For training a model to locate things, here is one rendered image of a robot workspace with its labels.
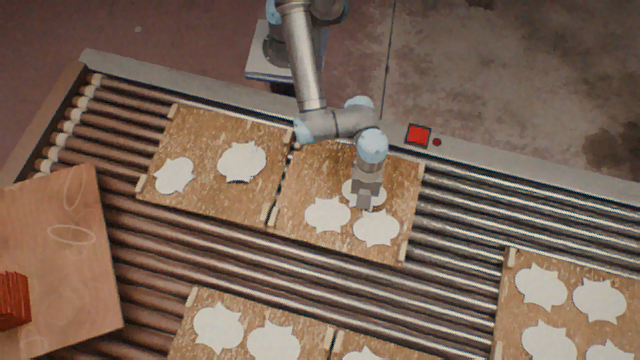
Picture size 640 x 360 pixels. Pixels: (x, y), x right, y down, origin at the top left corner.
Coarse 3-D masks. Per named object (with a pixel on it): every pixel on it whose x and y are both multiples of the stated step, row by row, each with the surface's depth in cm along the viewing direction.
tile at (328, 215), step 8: (320, 200) 156; (328, 200) 156; (336, 200) 156; (312, 208) 154; (320, 208) 154; (328, 208) 154; (336, 208) 154; (344, 208) 154; (312, 216) 153; (320, 216) 153; (328, 216) 153; (336, 216) 153; (344, 216) 153; (312, 224) 152; (320, 224) 152; (328, 224) 152; (336, 224) 152; (344, 224) 153; (320, 232) 152; (336, 232) 152
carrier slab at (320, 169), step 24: (312, 144) 165; (336, 144) 165; (288, 168) 161; (312, 168) 161; (336, 168) 161; (384, 168) 161; (408, 168) 161; (288, 192) 158; (312, 192) 158; (336, 192) 158; (408, 192) 158; (288, 216) 154; (360, 216) 154; (408, 216) 155; (312, 240) 151; (336, 240) 151
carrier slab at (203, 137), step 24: (192, 120) 169; (216, 120) 169; (240, 120) 169; (168, 144) 165; (192, 144) 165; (216, 144) 165; (264, 144) 165; (216, 168) 161; (144, 192) 158; (192, 192) 158; (216, 192) 158; (240, 192) 158; (264, 192) 158; (216, 216) 154; (240, 216) 154
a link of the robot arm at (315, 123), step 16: (288, 0) 127; (304, 0) 128; (288, 16) 129; (304, 16) 129; (288, 32) 130; (304, 32) 129; (288, 48) 131; (304, 48) 130; (304, 64) 130; (304, 80) 131; (320, 80) 133; (304, 96) 132; (320, 96) 133; (304, 112) 133; (320, 112) 133; (304, 128) 133; (320, 128) 133; (336, 128) 133
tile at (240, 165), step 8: (232, 152) 160; (240, 152) 160; (248, 152) 160; (224, 160) 159; (232, 160) 159; (240, 160) 159; (248, 160) 159; (256, 160) 159; (224, 168) 158; (232, 168) 158; (240, 168) 158; (248, 168) 158; (256, 168) 158; (232, 176) 157; (240, 176) 157; (248, 176) 157
